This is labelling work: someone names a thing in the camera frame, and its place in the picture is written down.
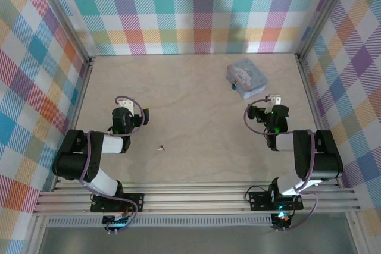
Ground grey metal panel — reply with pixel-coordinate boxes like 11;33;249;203
38;226;358;254

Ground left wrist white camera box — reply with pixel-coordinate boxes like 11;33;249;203
117;98;135;115

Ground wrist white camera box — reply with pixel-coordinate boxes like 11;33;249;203
265;94;283;106
117;98;135;115

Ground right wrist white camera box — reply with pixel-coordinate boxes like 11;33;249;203
265;94;283;106

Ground aluminium side rail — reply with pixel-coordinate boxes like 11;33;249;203
51;57;95;192
295;54;343;188

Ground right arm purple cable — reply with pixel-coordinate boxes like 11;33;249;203
243;98;318;232

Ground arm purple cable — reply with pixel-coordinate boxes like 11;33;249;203
79;95;149;234
243;98;318;232

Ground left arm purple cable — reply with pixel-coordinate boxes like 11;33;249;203
79;95;149;234

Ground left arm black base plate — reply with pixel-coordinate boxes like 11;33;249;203
90;192;145;214

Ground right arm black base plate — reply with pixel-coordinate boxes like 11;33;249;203
248;190;304;212

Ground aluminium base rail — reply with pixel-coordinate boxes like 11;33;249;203
32;181;361;217

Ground grey slotted cable duct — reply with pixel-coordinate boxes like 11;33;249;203
46;217;275;228

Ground aluminium frame post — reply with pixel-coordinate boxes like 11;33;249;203
31;0;93;65
296;0;357;60

